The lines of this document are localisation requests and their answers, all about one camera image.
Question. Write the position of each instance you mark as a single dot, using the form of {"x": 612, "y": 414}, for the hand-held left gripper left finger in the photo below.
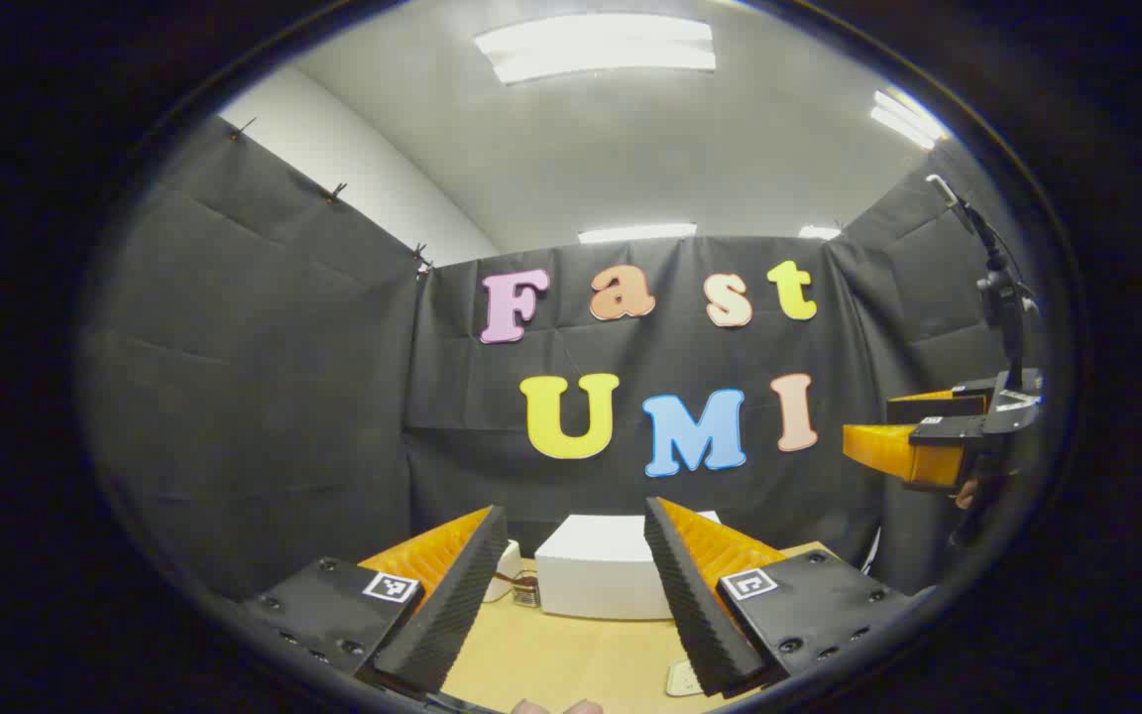
{"x": 442, "y": 615}

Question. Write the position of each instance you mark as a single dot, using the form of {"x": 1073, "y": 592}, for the small reddish brown object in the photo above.
{"x": 526, "y": 592}

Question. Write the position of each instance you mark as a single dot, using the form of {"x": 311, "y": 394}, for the small ceiling light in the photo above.
{"x": 819, "y": 233}

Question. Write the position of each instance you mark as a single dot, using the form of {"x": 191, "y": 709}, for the white microwave oven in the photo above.
{"x": 596, "y": 570}

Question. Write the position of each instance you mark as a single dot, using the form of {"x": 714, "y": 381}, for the large ceiling light panel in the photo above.
{"x": 596, "y": 48}

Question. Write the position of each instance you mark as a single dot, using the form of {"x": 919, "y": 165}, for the white toaster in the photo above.
{"x": 507, "y": 565}

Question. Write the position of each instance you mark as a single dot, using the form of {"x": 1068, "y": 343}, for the black cloth clip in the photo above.
{"x": 240, "y": 128}
{"x": 335, "y": 191}
{"x": 421, "y": 258}

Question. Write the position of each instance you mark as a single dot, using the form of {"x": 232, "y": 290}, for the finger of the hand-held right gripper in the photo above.
{"x": 938, "y": 407}
{"x": 903, "y": 451}

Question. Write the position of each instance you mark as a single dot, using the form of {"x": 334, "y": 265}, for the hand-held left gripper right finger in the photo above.
{"x": 695, "y": 615}

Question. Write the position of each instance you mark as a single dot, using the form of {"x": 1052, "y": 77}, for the small white dotted tray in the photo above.
{"x": 682, "y": 679}

